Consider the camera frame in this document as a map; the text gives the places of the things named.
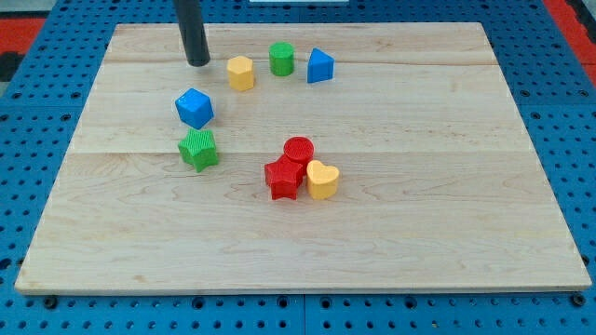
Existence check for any blue triangle block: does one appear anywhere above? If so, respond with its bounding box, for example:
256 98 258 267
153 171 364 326
307 47 335 84

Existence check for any light wooden board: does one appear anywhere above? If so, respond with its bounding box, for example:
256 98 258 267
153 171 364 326
15 22 591 296

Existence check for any red star block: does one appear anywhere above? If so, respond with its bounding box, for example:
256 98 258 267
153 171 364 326
264 154 305 200

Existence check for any red cylinder block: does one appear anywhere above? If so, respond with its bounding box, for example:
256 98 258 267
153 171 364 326
283 136 315 175

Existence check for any yellow heart block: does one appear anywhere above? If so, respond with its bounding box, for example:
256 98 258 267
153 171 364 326
306 160 340 200

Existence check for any green star block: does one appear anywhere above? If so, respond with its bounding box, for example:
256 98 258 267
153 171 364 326
178 128 219 172

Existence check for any green cylinder block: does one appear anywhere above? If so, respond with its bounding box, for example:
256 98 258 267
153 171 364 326
269 41 294 76

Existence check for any yellow hexagon block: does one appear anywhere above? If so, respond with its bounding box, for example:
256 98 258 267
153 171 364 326
226 56 255 91

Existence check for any blue cube block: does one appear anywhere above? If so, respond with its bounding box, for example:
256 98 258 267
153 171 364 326
175 88 214 129

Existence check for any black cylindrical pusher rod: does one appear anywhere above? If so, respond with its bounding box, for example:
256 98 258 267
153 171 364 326
173 0 210 67

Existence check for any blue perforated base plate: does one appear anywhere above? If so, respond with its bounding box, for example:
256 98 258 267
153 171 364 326
1 0 595 334

